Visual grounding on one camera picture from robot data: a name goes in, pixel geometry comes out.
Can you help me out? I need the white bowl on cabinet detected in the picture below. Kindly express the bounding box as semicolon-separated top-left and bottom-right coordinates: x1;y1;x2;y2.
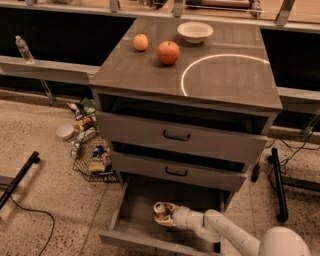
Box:
177;22;214;44

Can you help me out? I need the red apple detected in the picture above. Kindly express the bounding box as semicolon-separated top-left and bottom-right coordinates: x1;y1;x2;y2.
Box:
157;41;180;65

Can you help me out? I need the black bar floor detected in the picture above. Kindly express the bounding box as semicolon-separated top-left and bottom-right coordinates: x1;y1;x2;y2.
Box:
0;151;40;210
271;148;288;223

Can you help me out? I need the black cable left floor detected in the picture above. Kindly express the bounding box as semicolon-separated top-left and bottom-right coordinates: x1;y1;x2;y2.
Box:
0;186;56;256

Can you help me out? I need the middle drawer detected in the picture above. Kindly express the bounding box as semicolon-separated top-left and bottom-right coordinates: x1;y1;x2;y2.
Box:
111;151;247;192

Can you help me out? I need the black cable floor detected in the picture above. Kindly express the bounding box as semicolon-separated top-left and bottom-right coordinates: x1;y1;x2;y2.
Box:
259;129;320;194
0;186;56;256

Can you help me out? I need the top drawer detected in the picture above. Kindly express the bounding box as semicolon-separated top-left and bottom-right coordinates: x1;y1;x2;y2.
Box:
96;111;267;163

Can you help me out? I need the open bottom drawer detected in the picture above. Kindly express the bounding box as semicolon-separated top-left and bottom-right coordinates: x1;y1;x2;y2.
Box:
99;175;222;256

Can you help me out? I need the white bowl on floor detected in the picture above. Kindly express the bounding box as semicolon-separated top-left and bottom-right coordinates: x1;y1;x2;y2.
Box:
56;124;74;140

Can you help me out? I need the black bar right floor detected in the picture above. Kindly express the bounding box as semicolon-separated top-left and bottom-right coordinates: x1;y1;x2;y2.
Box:
271;148;288;223

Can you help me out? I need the clear plastic water bottle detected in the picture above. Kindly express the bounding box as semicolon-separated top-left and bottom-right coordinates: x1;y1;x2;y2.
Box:
15;35;34;64

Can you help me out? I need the black bar left floor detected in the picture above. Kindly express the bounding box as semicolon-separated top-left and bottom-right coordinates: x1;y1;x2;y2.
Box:
0;151;40;210

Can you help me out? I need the green snack bag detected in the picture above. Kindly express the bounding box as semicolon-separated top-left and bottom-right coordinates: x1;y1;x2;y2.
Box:
80;98;96;115

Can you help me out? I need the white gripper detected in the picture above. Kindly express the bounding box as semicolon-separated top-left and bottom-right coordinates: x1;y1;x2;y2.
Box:
154;202;204;231

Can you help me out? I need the small orange fruit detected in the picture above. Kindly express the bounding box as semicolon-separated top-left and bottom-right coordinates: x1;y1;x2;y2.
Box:
133;34;148;51

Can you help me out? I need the grey drawer cabinet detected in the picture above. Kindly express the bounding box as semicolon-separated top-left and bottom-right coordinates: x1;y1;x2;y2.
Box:
88;16;283;256

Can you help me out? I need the black wire basket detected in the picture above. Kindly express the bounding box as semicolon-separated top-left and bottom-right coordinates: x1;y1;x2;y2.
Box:
72;135;118;183

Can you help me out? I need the orange soda can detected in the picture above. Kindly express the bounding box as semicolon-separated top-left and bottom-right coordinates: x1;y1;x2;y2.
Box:
153;202;168;219

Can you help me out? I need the grey side shelf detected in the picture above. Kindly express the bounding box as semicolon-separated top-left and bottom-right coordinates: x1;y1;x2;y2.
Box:
0;56;100;85

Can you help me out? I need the black cable right floor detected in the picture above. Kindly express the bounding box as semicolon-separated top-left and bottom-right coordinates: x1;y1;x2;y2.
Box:
259;129;320;194

